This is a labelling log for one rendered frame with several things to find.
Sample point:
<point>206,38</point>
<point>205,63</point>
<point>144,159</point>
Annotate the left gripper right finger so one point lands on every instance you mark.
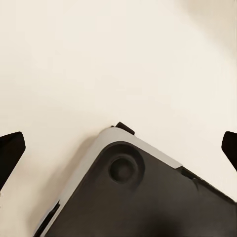
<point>229,147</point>

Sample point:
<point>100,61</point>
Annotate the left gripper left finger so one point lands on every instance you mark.
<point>12,147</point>

